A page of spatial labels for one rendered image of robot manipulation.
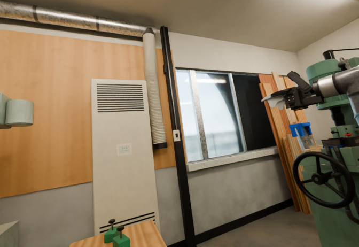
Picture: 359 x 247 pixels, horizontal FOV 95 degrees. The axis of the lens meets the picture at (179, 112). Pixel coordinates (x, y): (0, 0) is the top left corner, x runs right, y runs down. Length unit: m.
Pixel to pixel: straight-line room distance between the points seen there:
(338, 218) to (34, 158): 2.29
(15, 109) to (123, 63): 1.12
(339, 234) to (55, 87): 2.48
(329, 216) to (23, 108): 2.11
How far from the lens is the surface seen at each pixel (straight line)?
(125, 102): 1.68
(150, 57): 2.09
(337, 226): 1.51
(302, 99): 0.80
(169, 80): 2.13
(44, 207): 2.01
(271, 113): 2.96
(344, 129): 1.44
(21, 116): 1.55
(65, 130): 1.95
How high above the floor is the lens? 1.08
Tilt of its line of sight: 12 degrees up
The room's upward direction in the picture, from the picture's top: 8 degrees counter-clockwise
